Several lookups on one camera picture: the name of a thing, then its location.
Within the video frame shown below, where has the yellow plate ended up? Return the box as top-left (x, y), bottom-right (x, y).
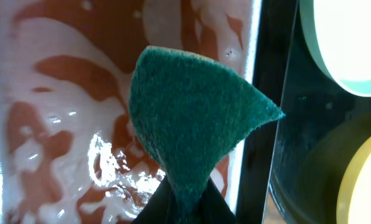
top-left (336, 137), bottom-right (371, 224)

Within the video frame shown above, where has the light blue plate left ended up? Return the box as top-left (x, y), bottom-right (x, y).
top-left (299, 0), bottom-right (371, 97)

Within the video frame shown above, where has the rectangular tray with red water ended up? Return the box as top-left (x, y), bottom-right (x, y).
top-left (0, 0), bottom-right (298, 224)

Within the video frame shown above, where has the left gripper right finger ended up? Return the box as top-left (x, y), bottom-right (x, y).
top-left (198, 179), bottom-right (237, 224)

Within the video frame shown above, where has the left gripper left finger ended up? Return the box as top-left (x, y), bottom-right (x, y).
top-left (131, 177), bottom-right (177, 224)

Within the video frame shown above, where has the green and yellow sponge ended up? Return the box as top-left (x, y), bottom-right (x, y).
top-left (129, 46), bottom-right (284, 213)

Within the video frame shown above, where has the round black serving tray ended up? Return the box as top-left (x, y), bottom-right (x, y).
top-left (270, 1), bottom-right (371, 223)

